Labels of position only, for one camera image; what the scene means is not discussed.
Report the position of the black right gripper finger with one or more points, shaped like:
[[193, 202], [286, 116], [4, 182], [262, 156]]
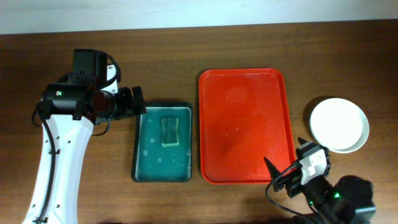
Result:
[[273, 171], [302, 141]]

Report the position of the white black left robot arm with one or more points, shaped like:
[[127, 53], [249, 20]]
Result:
[[69, 109]]

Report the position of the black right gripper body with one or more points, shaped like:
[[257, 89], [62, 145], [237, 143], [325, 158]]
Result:
[[294, 177]]

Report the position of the red plastic tray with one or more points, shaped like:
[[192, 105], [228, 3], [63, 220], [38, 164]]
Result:
[[244, 119]]

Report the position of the light blue plate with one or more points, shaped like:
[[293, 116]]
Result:
[[349, 132]]

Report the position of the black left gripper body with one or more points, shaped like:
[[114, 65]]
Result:
[[124, 106]]

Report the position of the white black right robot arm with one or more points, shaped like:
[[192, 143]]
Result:
[[350, 200]]

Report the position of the yellow green sponge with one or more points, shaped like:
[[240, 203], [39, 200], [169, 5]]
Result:
[[170, 135]]

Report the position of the white plate with green stain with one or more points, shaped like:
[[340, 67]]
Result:
[[322, 115]]

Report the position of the dark green water tray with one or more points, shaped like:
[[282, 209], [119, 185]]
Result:
[[151, 161]]

